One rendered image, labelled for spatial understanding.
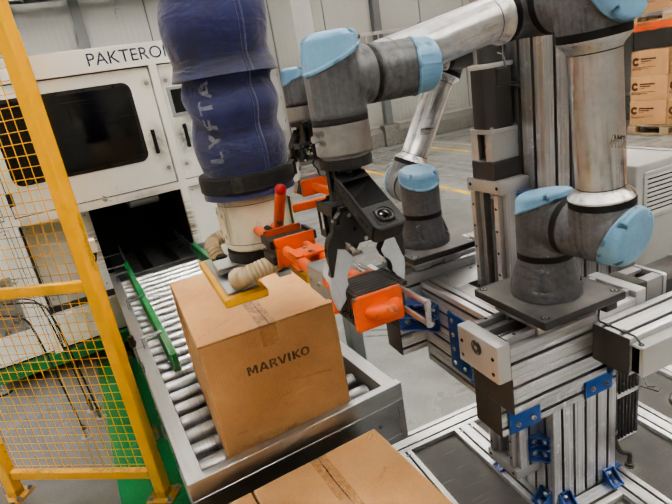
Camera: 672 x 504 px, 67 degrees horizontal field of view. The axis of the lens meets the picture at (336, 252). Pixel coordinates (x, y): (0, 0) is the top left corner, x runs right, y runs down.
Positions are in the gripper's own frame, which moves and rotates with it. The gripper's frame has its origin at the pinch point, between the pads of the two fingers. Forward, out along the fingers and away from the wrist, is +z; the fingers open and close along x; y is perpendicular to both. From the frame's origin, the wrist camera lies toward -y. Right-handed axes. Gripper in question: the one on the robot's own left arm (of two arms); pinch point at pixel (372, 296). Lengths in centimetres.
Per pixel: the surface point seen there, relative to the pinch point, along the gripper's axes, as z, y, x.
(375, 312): -0.2, -5.2, 2.2
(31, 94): -41, 135, 49
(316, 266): -1.5, 14.1, 2.9
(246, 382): 46, 67, 12
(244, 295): 11.3, 43.3, 11.0
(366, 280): -2.3, 0.7, 0.2
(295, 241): -1.3, 31.0, 0.8
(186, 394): 72, 118, 29
